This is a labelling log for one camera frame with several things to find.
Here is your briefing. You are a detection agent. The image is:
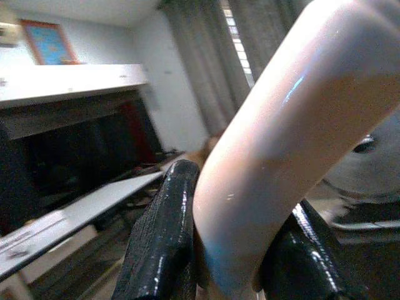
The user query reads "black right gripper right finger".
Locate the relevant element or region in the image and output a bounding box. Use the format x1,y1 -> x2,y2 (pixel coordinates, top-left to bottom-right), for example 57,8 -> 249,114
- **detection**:
259,200 -> 354,300

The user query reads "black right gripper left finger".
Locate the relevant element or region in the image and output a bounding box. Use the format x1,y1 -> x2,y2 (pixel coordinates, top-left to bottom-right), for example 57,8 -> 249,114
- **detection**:
112,159 -> 201,300

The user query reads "white broom handle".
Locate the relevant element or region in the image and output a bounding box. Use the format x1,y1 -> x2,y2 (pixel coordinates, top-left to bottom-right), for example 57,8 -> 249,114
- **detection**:
192,0 -> 400,298

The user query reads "white table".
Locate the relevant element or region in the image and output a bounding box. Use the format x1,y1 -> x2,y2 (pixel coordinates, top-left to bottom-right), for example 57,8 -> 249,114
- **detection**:
0,159 -> 185,281

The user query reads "black television screen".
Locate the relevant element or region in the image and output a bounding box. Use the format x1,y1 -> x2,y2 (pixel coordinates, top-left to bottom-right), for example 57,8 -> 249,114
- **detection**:
0,93 -> 163,232

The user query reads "grey curtain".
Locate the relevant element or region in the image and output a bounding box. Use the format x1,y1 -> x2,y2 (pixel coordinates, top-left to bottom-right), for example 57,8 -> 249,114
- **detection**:
162,0 -> 310,138

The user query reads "orange framed blue picture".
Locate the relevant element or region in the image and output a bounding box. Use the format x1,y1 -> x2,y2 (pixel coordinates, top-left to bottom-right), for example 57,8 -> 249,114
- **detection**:
19,19 -> 79,66

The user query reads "white wall shelf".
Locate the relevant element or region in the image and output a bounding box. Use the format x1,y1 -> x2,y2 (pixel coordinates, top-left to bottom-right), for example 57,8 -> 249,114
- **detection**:
0,63 -> 150,110

